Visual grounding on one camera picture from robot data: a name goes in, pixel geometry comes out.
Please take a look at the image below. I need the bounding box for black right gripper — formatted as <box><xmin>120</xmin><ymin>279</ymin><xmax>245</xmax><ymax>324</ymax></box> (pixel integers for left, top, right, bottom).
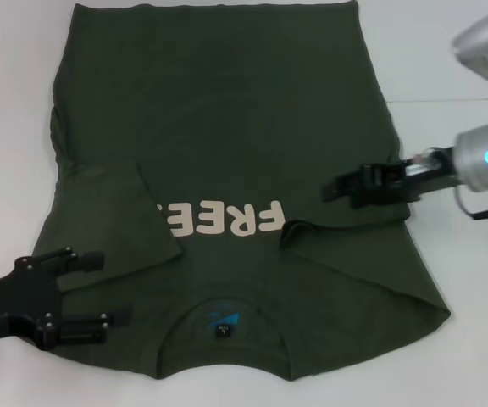
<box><xmin>322</xmin><ymin>146</ymin><xmax>459</xmax><ymax>209</ymax></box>

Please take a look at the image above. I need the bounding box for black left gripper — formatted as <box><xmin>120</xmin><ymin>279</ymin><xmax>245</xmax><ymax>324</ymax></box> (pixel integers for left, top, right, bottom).
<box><xmin>0</xmin><ymin>246</ymin><xmax>133</xmax><ymax>351</ymax></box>

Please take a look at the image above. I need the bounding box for dark green FREE print t-shirt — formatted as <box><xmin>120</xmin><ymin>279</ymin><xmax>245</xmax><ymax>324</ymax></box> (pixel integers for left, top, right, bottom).
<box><xmin>14</xmin><ymin>1</ymin><xmax>452</xmax><ymax>385</ymax></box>

